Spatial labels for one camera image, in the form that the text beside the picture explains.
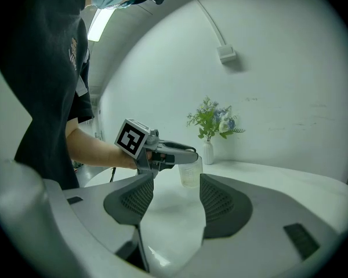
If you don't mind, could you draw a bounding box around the small clear plastic bottle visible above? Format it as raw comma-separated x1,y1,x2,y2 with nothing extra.
178,156,204,189

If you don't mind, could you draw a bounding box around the white table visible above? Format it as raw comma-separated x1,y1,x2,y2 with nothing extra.
84,159,348,273

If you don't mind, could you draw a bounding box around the person's left forearm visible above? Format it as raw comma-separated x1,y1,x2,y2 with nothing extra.
66,126,139,170

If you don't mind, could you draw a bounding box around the white ribbed vase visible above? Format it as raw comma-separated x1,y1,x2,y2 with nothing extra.
202,140,215,166

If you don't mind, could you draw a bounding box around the person's black t-shirt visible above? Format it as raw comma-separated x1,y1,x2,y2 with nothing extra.
0,0,95,191

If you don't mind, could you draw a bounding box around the green and blue flower bouquet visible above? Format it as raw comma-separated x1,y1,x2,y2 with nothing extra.
186,96,247,142

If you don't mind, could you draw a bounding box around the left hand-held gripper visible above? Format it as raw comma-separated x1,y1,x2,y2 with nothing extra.
114,118,200,180

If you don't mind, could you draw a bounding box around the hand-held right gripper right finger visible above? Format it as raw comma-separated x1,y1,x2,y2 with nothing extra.
199,173,253,246

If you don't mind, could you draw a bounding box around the white wall conduit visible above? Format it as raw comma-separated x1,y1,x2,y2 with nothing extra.
195,0,227,47

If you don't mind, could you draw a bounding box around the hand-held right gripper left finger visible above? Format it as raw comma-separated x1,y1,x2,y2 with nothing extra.
103,171,155,273

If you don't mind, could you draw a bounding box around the white wall junction box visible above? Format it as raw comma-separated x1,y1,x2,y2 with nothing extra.
216,45,237,64

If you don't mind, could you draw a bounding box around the ceiling light panel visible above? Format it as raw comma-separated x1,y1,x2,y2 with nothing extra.
87,8,115,42

